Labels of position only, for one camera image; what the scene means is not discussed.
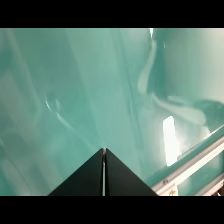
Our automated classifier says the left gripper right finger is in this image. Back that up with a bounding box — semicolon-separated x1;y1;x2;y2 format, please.
104;148;159;197

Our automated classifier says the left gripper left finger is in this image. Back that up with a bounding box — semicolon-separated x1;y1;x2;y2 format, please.
48;148;104;197

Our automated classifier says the silver frame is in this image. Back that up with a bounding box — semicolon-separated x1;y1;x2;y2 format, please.
149;133;224;197

